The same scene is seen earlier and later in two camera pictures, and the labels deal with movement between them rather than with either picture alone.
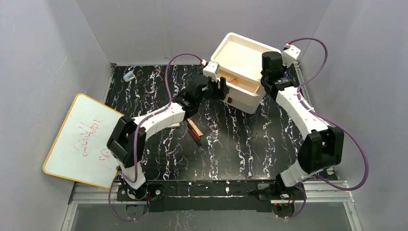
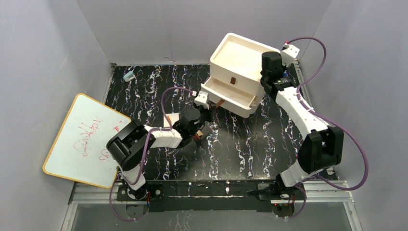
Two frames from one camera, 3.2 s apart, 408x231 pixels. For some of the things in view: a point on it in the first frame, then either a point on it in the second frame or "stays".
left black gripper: (215, 88) to (206, 114)
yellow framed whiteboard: (80, 152) stays
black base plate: (213, 196) stays
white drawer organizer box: (239, 60) stays
